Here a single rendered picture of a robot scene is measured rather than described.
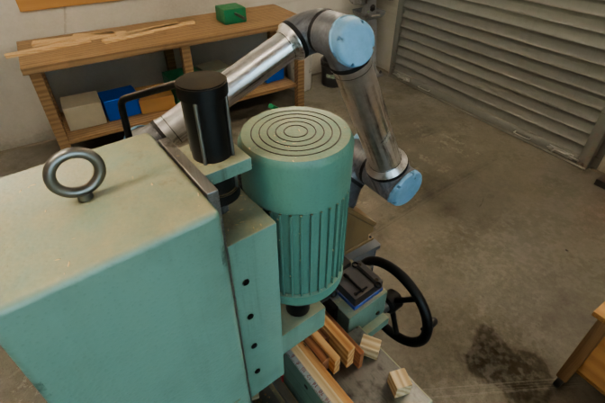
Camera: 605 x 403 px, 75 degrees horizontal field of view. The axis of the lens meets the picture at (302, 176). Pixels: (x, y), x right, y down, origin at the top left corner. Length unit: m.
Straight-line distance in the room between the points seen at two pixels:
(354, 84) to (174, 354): 0.81
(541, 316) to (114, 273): 2.28
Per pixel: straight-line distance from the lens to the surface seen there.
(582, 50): 3.64
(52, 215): 0.50
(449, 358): 2.17
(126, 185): 0.50
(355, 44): 1.04
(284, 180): 0.54
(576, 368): 2.14
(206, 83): 0.47
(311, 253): 0.64
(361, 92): 1.13
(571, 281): 2.76
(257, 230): 0.55
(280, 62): 1.12
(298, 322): 0.88
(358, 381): 1.01
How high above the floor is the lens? 1.80
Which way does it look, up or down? 36 degrees down
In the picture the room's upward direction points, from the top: straight up
